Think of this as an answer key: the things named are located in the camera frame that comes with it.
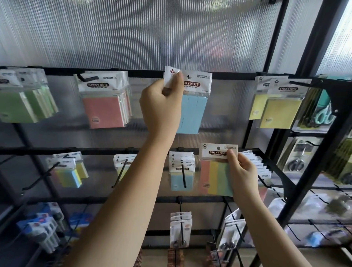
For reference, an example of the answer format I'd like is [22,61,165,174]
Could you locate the green hanging packets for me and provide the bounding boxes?
[324,137,352,185]

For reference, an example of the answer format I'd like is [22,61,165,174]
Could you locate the yellow sticky note packet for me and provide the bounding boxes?
[249,76,289,120]
[259,78,313,129]

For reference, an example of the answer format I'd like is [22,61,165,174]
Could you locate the black rack hook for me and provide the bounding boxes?
[111,159,129,189]
[180,162,188,189]
[21,162,60,192]

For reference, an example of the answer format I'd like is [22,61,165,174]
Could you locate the stack of small blue packets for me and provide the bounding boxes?
[168,151,196,192]

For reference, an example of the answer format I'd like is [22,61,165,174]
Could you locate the row of white-header striped packets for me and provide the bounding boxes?
[238,150,273,201]

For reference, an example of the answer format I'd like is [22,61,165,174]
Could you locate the stack of pink sticky packets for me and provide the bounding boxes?
[73,71,133,129]

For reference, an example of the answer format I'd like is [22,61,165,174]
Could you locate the black metal display rack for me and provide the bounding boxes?
[0,0,352,267]

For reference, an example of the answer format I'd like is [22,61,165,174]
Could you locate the stack of green sticky packets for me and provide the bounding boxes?
[0,67,59,124]

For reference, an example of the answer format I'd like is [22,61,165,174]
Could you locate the hanging clear blister packets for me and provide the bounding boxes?
[169,211,193,248]
[217,209,247,251]

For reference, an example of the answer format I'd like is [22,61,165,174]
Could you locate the blurred grey packet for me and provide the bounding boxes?
[325,193,350,217]

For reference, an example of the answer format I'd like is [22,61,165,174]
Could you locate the person's left hand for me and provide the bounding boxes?
[139,72,185,141]

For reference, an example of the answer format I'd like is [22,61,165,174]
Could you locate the yellow and blue note packet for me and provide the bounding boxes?
[53,151,89,179]
[45,158,83,189]

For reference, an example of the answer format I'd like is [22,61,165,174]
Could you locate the person's right hand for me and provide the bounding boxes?
[226,149,262,206]

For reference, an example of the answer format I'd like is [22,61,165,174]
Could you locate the blurred light blue packet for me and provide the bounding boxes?
[306,229,350,247]

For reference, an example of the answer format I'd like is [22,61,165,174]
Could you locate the person's right forearm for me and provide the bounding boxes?
[234,194,313,267]

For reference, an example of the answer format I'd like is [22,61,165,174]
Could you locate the black scissors in packet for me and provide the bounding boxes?
[277,136,323,173]

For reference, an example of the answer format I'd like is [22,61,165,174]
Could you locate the blue hanging packet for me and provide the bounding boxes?
[67,213,92,243]

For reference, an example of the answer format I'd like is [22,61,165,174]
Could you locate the teal scissors in packet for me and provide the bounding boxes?
[291,75,338,133]

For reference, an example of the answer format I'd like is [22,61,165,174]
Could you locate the person's left forearm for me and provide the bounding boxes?
[64,135,176,267]

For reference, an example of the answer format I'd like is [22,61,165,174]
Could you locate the multicolour striped sticky note packet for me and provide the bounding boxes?
[198,143,239,197]

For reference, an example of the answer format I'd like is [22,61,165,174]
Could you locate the stack of blue white packets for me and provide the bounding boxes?
[16,202,66,254]

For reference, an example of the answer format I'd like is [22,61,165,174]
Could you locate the hanging small pastel note packets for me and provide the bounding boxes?
[113,154,137,182]

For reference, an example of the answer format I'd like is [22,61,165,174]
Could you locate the blue sticky note packet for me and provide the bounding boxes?
[164,66,213,135]

